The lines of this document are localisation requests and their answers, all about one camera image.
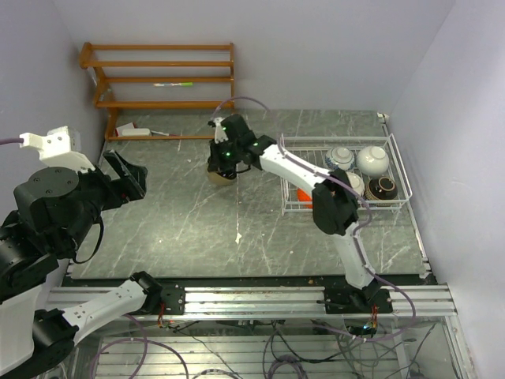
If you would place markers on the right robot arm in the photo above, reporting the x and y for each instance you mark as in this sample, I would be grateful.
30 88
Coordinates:
334 202

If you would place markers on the beige grey bowl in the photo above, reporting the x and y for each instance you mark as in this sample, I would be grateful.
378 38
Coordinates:
222 178

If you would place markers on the brown bowl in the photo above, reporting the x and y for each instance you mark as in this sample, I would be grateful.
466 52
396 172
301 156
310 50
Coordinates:
381 189

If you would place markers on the blue patterned white bowl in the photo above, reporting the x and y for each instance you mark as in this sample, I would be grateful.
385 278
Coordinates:
339 157

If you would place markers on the aluminium rail frame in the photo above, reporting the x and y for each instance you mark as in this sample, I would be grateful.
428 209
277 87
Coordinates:
279 332

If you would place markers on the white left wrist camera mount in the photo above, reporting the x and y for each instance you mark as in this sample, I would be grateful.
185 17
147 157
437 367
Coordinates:
59 148

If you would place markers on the white flat box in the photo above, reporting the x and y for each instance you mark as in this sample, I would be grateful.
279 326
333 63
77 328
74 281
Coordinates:
131 130

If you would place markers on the white corner bracket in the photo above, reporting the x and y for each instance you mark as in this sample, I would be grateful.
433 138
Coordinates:
383 117

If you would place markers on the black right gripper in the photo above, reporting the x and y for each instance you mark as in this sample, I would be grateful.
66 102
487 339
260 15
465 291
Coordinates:
217 164

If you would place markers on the orange bowl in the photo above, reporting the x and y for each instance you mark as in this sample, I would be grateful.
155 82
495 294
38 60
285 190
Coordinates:
304 198

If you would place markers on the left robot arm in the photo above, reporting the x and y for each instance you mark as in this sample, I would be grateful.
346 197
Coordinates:
56 208

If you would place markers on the wooden shelf rack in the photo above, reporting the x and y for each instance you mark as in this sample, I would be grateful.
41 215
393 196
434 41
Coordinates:
125 73

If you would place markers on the blue striped white bowl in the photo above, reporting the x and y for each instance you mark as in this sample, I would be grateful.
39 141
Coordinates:
356 183

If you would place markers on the white wire dish rack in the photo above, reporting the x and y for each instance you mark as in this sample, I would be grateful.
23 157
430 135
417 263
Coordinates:
309 169

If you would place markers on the green white pen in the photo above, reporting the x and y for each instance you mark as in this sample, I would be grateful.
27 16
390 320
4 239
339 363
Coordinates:
173 84

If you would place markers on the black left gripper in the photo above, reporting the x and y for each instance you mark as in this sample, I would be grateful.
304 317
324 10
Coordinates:
131 184

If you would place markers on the red white marker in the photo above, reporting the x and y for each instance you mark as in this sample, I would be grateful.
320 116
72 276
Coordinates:
157 133

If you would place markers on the white ribbed bowl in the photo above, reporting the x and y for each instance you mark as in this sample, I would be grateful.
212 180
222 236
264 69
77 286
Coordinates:
372 161

